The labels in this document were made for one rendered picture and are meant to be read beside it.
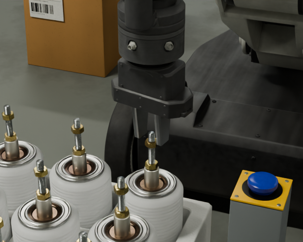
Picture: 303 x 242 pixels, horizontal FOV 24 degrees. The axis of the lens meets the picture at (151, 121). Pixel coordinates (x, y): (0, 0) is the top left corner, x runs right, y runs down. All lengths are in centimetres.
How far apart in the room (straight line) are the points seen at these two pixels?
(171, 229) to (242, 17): 39
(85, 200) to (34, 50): 96
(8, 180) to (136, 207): 21
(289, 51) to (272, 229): 53
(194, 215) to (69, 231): 22
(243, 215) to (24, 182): 37
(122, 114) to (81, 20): 55
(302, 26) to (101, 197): 44
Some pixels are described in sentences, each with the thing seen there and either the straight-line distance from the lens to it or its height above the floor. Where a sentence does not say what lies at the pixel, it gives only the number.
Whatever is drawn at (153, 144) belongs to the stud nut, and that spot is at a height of 33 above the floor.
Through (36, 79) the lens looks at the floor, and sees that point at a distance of 192.
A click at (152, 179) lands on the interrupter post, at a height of 27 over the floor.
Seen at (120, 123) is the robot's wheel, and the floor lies 17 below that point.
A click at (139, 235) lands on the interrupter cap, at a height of 25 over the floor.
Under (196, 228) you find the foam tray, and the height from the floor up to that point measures 18.
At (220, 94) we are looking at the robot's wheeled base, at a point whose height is 17.
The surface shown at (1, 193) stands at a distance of 106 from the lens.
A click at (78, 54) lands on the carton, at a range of 191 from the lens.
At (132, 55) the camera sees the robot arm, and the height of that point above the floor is 48.
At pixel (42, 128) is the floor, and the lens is 169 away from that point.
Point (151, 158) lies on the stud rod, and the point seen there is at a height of 30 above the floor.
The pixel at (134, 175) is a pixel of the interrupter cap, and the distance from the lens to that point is 107.
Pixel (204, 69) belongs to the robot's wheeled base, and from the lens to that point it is 158.
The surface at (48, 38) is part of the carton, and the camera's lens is 193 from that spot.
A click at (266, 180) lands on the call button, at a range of 94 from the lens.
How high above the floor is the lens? 87
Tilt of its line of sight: 31 degrees down
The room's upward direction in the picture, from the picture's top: straight up
